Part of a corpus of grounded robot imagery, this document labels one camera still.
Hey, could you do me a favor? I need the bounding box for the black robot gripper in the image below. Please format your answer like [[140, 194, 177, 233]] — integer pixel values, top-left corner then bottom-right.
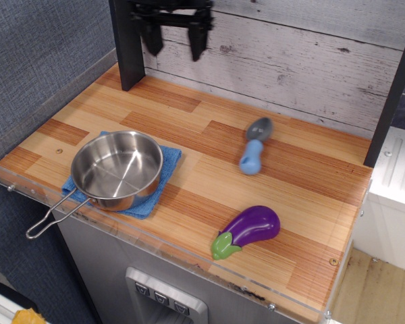
[[128, 1, 213, 61]]

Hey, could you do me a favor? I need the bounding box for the blue handled grey spoon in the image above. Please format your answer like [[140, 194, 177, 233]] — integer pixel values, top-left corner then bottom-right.
[[239, 117, 273, 175]]

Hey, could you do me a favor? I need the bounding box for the purple toy eggplant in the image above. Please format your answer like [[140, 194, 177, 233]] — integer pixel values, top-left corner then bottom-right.
[[211, 205, 281, 261]]

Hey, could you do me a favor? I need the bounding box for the blue folded cloth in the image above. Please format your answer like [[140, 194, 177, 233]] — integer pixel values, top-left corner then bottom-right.
[[61, 132, 182, 219]]

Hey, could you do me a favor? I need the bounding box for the stainless steel pot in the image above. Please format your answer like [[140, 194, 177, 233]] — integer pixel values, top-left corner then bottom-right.
[[26, 131, 163, 240]]

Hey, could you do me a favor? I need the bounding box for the clear acrylic edge guard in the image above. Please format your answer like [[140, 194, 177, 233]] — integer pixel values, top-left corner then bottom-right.
[[0, 160, 374, 324]]

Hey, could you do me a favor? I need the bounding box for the silver toy fridge cabinet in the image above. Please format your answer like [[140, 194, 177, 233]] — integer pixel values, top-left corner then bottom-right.
[[51, 209, 325, 324]]

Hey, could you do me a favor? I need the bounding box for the silver dispenser button panel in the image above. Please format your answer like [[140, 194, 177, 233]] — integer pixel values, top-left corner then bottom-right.
[[126, 267, 209, 323]]

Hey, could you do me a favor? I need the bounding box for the white plastic cabinet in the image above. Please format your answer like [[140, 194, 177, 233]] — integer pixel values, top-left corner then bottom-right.
[[352, 127, 405, 269]]

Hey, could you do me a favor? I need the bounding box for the black vertical post left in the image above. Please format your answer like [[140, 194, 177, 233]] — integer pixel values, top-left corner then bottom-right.
[[109, 0, 145, 91]]

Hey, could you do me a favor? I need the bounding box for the black vertical post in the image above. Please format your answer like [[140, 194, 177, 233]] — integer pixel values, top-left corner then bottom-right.
[[363, 48, 405, 167], [109, 0, 145, 91]]

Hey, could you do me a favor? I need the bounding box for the black vertical post right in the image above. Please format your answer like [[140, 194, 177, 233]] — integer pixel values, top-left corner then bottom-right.
[[363, 48, 405, 167]]

